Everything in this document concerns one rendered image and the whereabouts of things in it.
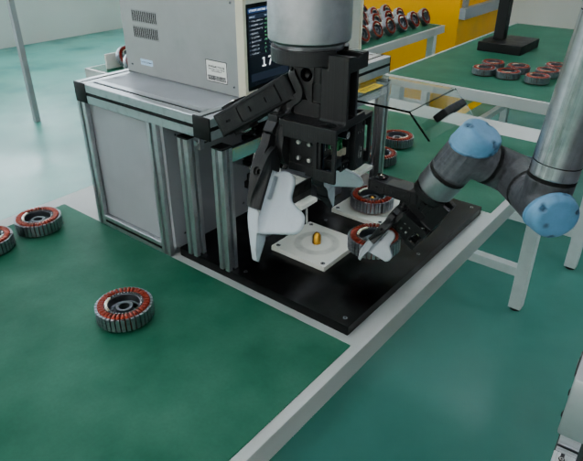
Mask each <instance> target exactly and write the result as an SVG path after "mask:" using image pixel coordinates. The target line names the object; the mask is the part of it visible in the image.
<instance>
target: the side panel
mask: <svg viewBox="0 0 583 461"><path fill-rule="evenodd" d="M77 103H78V107H79V113H80V118H81V127H82V131H83V137H84V142H85V146H86V152H87V156H88V161H89V167H90V171H91V176H92V185H93V190H94V196H95V200H96V205H97V210H98V215H99V220H100V222H103V223H104V224H106V225H108V226H110V227H112V228H114V229H116V230H118V231H120V232H122V233H124V234H126V235H128V236H130V237H132V238H134V239H136V240H138V241H140V242H142V243H144V244H146V245H148V246H150V247H152V248H155V249H157V250H159V251H161V252H163V253H165V254H167V255H169V256H171V257H172V256H174V255H175V254H174V253H179V252H180V248H177V249H176V248H174V246H173V238H172V230H171V222H170V215H169V206H168V199H167V184H166V176H165V168H164V160H163V153H162V144H161V137H160V129H159V125H156V124H152V123H148V122H145V121H142V120H138V119H136V118H133V117H130V116H127V115H124V114H120V113H116V112H113V111H110V110H106V109H104V108H101V107H98V106H95V105H91V104H88V103H85V102H80V101H77Z"/></svg>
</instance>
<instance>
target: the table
mask: <svg viewBox="0 0 583 461"><path fill-rule="evenodd" d="M365 12H367V15H366V14H365ZM378 12H379V11H378V10H377V9H376V8H375V7H374V6H373V7H371V8H369V9H367V7H366V6H365V5H363V19H362V50H369V52H371V53H377V54H382V53H384V52H387V51H390V50H393V49H396V48H400V47H403V46H406V45H409V44H412V43H415V42H417V41H420V40H423V39H426V38H427V43H426V57H428V56H431V55H433V54H435V51H436V44H437V35H439V34H442V33H444V32H445V25H437V24H429V23H430V14H429V12H428V11H427V9H426V8H422V9H420V10H419V11H418V15H417V13H416V12H415V11H411V12H409V13H407V17H406V18H405V14H404V10H403V9H402V8H401V7H397V8H396V9H394V11H393V13H392V10H391V8H390V6H388V5H387V4H384V5H382V6H381V7H380V14H381V15H382V19H381V17H380V16H379V15H380V14H379V13H378ZM367 16H368V17H369V24H368V21H367V20H366V18H367ZM393 19H394V21H393ZM406 19H407V20H406ZM419 20H420V21H419ZM406 21H407V22H406ZM380 22H382V25H381V24H380ZM407 23H408V24H407ZM408 25H409V26H410V27H409V26H408ZM366 26H369V30H370V31H369V30H368V29H367V27H366ZM395 27H396V28H397V30H395ZM383 32H384V33H383ZM370 33H371V36H372V37H371V38H370ZM123 53H124V54H123ZM115 56H116V60H117V62H118V63H119V64H120V65H121V66H122V67H119V68H114V69H110V70H107V69H106V65H105V64H102V65H98V66H93V67H89V68H85V74H86V78H90V77H93V76H97V75H101V74H105V73H109V72H113V71H118V70H124V69H125V68H127V69H128V62H127V56H126V49H125V45H123V46H121V47H120V48H118V49H117V50H116V53H115Z"/></svg>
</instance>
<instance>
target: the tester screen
mask: <svg viewBox="0 0 583 461"><path fill-rule="evenodd" d="M247 18H248V44H249V70H250V88H252V87H254V86H257V85H260V84H263V83H266V82H269V81H272V80H274V79H276V78H278V77H279V76H281V75H283V74H286V73H288V71H289V66H288V71H287V72H284V73H281V74H277V75H275V76H272V77H269V78H266V79H262V80H258V81H255V82H252V75H253V74H255V73H258V72H262V71H265V70H270V69H273V68H277V67H280V66H283V65H280V64H275V65H272V66H269V67H265V68H262V69H261V57H262V56H265V55H269V54H271V43H272V41H271V40H270V39H269V38H268V32H267V5H264V6H258V7H254V8H248V9H247Z"/></svg>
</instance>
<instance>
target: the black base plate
mask: <svg viewBox="0 0 583 461"><path fill-rule="evenodd" d="M354 189H355V188H348V187H341V193H340V194H338V195H337V196H335V199H334V206H336V205H338V204H339V203H341V202H342V201H343V200H345V199H346V198H349V197H350V196H351V191H352V190H354ZM452 201H453V202H454V203H455V204H456V205H457V206H456V207H455V208H454V209H453V210H452V211H450V213H449V214H448V215H447V216H446V217H445V218H444V219H443V221H442V222H441V223H440V224H439V225H438V226H437V228H436V229H435V230H434V231H433V232H432V233H431V234H430V235H429V236H428V237H427V236H426V237H425V238H424V239H423V240H422V241H421V242H419V243H418V244H417V246H416V247H415V248H414V249H413V250H411V249H410V248H409V247H408V246H407V245H406V244H405V240H404V239H402V238H401V247H400V251H399V253H397V254H396V255H395V256H393V258H392V259H391V260H390V261H388V262H385V261H383V260H381V259H380V260H376V258H375V260H372V259H371V260H369V259H364V258H362V259H361V260H359V259H358V256H356V255H355V254H352V252H350V253H349V254H347V255H346V256H345V257H343V258H342V259H340V260H339V261H338V262H336V263H335V264H333V265H332V266H331V267H330V268H329V269H328V270H326V271H325V272H322V271H320V270H318V269H316V268H314V267H311V266H309V265H307V264H304V263H302V262H299V261H297V260H294V259H292V258H290V257H287V256H285V255H284V254H281V253H279V252H275V251H273V250H272V245H273V244H275V243H276V242H278V241H280V240H282V239H283V238H285V236H287V235H280V234H271V235H270V236H268V237H265V247H264V250H263V253H262V256H261V260H260V262H256V261H254V260H253V259H252V253H251V245H250V238H249V229H248V219H247V214H248V211H246V212H244V214H242V215H240V216H238V217H236V234H237V252H238V267H237V268H236V269H235V268H232V271H231V272H227V271H226V269H221V268H220V257H219V245H218V232H217V228H216V229H214V230H211V231H209V232H207V233H205V240H206V250H207V252H205V253H201V256H199V257H196V256H194V253H193V254H190V253H189V246H188V244H185V245H183V246H181V247H180V254H181V255H182V256H184V257H186V258H188V259H190V260H192V261H193V262H195V263H199V264H201V265H203V266H205V267H207V268H209V269H211V270H213V271H214V272H216V273H219V274H221V275H223V276H225V277H228V278H230V279H232V280H234V281H235V282H237V283H239V284H242V285H244V286H246V287H248V288H250V289H252V290H254V291H255V292H258V293H260V294H262V295H265V296H267V297H269V298H271V299H273V300H275V301H276V302H278V303H280V304H282V305H284V306H287V307H290V308H292V309H294V310H296V311H298V312H299V313H301V314H303V315H305V316H308V317H310V318H312V319H314V320H316V321H318V322H320V323H322V324H324V325H326V326H328V327H331V328H333V329H335V330H337V331H339V332H340V333H342V334H344V335H346V336H348V335H349V334H350V333H351V332H352V331H353V330H354V329H355V328H356V327H357V326H358V325H359V324H361V323H362V322H363V321H364V320H365V319H366V318H367V317H368V316H369V315H370V314H372V313H373V312H374V311H375V310H376V309H377V308H378V307H379V306H380V305H381V304H383V303H384V302H385V301H386V300H387V299H388V298H389V297H390V296H391V295H392V294H394V293H395V292H396V291H397V290H398V289H399V288H400V287H401V286H402V285H403V284H405V283H406V282H407V281H408V280H409V279H410V278H411V277H412V276H413V275H414V274H415V273H417V272H418V271H419V270H420V269H421V268H422V267H423V266H424V265H425V264H426V263H428V262H429V261H430V260H431V259H432V258H433V257H434V256H435V255H436V254H437V253H438V252H440V251H441V250H442V249H443V248H444V247H445V246H446V245H447V244H448V243H449V242H451V241H452V240H453V239H454V238H455V237H456V236H457V235H458V234H459V233H460V232H462V231H463V230H464V229H465V228H466V227H467V226H468V225H469V224H470V223H471V222H473V221H474V220H475V219H476V218H477V217H478V216H479V215H480V212H481V207H480V206H477V205H473V204H470V203H468V202H464V201H461V200H457V199H454V198H453V199H452ZM334 206H333V207H334ZM310 221H311V222H314V223H317V224H318V225H321V226H324V227H327V228H329V229H332V230H335V231H338V232H341V233H343V234H346V235H348V232H349V230H350V229H352V228H353V227H356V226H358V225H362V224H365V223H362V222H359V221H357V220H353V219H350V218H347V217H344V216H341V215H339V214H336V213H334V212H331V208H329V207H328V206H327V205H326V204H325V203H324V202H323V201H322V200H319V199H318V201H317V202H315V203H314V204H312V205H310V206H309V207H308V222H310Z"/></svg>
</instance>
